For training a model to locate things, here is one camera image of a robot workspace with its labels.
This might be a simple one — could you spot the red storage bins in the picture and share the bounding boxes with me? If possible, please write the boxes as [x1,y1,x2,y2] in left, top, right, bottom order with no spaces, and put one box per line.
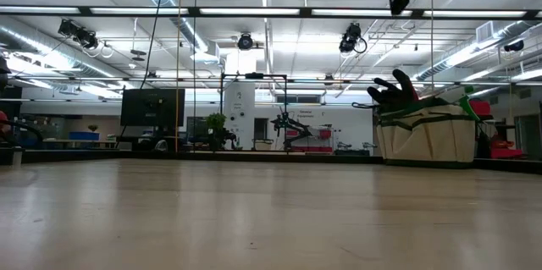
[290,128,335,154]

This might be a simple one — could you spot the thin black hanging cable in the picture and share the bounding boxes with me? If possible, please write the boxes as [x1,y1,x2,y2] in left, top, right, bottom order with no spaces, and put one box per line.
[192,0,199,152]

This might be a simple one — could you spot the black aluminium table frame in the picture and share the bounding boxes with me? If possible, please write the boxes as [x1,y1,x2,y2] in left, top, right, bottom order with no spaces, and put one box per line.
[0,147,542,176]

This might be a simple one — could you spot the red crate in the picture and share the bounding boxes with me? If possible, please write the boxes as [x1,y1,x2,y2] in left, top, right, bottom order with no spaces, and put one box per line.
[489,134,524,160]

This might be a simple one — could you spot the green background potted plant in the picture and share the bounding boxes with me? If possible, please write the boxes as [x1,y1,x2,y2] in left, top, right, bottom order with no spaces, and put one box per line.
[205,112,238,152]

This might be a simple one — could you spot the background desk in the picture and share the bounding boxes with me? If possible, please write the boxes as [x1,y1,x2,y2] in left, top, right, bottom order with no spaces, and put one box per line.
[41,138,119,149]

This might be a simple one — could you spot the white background bin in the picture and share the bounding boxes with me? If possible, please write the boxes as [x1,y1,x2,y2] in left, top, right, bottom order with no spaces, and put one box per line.
[253,137,274,152]

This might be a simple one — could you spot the blue bin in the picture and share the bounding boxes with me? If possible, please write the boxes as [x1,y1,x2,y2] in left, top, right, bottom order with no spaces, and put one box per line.
[68,131,101,142]

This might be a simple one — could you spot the black rig crossbar with lights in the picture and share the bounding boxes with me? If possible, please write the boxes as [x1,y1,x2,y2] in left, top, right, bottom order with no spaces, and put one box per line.
[0,5,542,20]

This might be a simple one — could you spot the black ceiling spotlight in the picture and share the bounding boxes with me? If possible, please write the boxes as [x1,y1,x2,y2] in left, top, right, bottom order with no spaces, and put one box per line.
[338,22,368,55]
[58,19,101,51]
[235,32,255,52]
[503,39,526,53]

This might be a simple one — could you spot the red black chair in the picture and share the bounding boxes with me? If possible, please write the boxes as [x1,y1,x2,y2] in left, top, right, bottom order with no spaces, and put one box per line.
[0,111,46,146]

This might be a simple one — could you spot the black monitor screen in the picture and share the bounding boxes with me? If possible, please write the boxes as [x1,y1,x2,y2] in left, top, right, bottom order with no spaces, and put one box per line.
[120,88,186,127]

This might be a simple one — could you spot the red box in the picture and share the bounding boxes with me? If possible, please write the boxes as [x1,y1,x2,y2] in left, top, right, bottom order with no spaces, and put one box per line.
[468,99,495,121]

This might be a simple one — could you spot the beige green gardening bag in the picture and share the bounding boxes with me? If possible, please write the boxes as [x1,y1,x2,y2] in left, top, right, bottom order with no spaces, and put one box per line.
[374,96,478,169]

